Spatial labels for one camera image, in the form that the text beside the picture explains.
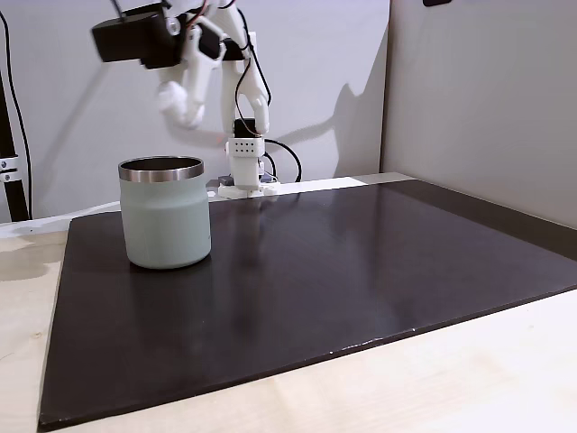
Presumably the black base cable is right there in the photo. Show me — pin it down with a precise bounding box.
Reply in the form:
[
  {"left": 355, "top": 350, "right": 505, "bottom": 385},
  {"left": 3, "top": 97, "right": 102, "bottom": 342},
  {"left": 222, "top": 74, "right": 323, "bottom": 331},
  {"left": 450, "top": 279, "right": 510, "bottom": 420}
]
[{"left": 263, "top": 138, "right": 303, "bottom": 184}]

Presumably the white gauze wad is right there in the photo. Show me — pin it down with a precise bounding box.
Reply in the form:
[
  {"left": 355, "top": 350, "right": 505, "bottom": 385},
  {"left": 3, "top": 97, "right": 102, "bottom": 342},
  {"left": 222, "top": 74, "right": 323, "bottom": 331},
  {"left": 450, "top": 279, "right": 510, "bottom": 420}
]
[{"left": 155, "top": 79, "right": 190, "bottom": 122}]

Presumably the black table mat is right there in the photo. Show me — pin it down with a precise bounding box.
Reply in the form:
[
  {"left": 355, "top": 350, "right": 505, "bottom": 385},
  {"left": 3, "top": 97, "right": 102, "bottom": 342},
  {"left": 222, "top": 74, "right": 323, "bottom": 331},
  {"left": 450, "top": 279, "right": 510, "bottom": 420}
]
[{"left": 36, "top": 178, "right": 577, "bottom": 429}]

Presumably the white pole clamp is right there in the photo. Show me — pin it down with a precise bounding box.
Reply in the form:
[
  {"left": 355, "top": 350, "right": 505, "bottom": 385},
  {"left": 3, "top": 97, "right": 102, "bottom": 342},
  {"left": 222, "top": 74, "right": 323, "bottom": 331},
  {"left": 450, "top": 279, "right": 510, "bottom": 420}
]
[{"left": 0, "top": 155, "right": 20, "bottom": 182}]

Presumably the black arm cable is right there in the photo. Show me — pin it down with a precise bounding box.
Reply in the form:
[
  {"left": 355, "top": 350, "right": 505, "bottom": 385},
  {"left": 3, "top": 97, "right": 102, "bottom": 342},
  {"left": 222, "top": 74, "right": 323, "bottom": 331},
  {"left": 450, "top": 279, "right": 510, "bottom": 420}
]
[{"left": 233, "top": 8, "right": 274, "bottom": 136}]

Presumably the black stand pole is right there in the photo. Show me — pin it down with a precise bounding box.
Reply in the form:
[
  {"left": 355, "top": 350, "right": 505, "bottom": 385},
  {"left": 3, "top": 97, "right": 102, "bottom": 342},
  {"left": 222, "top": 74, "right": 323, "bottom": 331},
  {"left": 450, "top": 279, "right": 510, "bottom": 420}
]
[{"left": 0, "top": 67, "right": 29, "bottom": 223}]

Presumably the pale green steel-rimmed cup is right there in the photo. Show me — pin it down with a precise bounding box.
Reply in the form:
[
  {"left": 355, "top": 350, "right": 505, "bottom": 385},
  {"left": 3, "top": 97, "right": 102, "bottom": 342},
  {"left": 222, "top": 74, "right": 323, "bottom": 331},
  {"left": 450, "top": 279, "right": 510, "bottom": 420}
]
[{"left": 117, "top": 155, "right": 213, "bottom": 271}]

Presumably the white partition panel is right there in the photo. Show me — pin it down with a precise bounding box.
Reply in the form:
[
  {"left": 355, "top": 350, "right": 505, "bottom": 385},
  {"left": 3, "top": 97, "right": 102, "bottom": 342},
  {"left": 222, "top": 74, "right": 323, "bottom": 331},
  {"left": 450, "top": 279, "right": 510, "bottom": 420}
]
[{"left": 379, "top": 0, "right": 577, "bottom": 263}]

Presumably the black camera box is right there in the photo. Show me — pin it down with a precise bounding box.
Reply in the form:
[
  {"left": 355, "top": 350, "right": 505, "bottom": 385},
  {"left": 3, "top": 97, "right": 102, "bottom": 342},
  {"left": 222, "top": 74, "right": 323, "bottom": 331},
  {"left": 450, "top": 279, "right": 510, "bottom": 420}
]
[{"left": 91, "top": 10, "right": 187, "bottom": 70}]

